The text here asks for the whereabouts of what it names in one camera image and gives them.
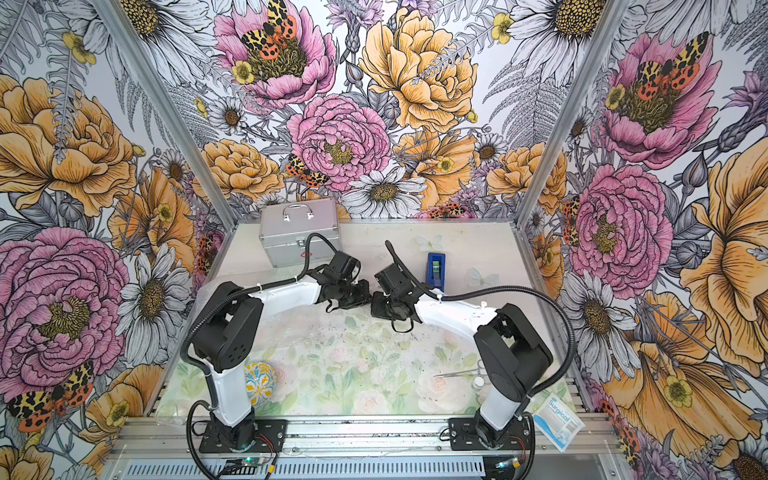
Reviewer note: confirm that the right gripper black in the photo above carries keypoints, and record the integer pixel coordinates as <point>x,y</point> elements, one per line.
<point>376,310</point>

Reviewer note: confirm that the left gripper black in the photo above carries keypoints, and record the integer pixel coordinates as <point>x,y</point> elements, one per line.
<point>362,297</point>

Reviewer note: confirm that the upside-down yellow blue bowl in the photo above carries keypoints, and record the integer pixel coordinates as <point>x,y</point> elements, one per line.
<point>260,381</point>

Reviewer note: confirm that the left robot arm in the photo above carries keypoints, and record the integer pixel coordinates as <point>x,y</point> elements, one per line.
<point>224,332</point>

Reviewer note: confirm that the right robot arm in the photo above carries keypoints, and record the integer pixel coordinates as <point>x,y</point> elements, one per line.
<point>512,351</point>

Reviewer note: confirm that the blue tape dispenser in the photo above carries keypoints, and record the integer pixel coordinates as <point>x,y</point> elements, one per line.
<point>436,271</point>

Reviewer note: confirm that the silver aluminium case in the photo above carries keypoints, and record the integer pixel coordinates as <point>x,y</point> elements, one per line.
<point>292,232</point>

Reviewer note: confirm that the silver scissors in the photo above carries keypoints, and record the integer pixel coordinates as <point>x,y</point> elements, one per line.
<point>470,373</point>

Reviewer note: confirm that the small white tape roll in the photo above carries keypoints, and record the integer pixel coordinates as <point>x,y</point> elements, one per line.
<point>478,381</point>

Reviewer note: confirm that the white blue packet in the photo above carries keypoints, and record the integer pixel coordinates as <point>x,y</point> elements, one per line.
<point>558,422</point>

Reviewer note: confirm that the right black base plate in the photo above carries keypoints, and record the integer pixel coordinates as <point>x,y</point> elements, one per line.
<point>470,434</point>

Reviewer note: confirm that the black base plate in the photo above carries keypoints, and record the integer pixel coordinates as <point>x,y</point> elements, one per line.
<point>264,435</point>
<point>470,434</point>

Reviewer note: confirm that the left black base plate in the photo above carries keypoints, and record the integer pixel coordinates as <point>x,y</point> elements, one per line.
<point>264,435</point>

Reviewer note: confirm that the aluminium front rail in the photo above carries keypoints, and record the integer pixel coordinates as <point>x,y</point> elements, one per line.
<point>347,436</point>

